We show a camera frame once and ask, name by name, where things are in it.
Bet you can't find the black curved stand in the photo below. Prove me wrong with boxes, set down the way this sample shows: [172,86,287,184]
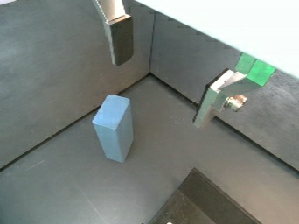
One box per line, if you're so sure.
[148,168,261,224]

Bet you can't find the blue rectangular block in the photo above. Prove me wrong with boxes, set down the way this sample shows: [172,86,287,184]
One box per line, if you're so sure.
[92,94,133,163]

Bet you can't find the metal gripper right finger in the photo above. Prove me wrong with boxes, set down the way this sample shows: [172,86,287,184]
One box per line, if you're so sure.
[192,69,260,128]

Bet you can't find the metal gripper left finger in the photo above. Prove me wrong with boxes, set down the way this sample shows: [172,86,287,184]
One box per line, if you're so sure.
[92,0,133,67]

